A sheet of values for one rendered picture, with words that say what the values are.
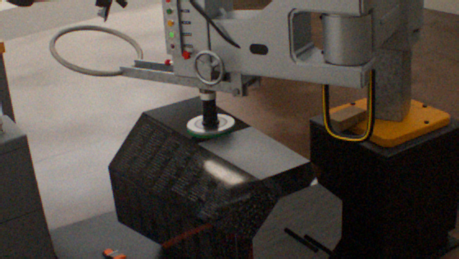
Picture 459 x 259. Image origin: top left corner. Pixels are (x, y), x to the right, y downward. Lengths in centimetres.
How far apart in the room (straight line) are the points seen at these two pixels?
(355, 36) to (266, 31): 36
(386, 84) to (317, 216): 79
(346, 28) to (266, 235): 85
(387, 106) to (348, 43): 80
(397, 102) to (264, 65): 82
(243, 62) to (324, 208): 68
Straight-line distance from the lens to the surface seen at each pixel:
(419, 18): 288
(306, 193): 245
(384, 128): 294
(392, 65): 293
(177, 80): 274
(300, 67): 236
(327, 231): 262
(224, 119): 282
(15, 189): 317
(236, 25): 244
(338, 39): 227
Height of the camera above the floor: 194
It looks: 23 degrees down
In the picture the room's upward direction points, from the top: 5 degrees counter-clockwise
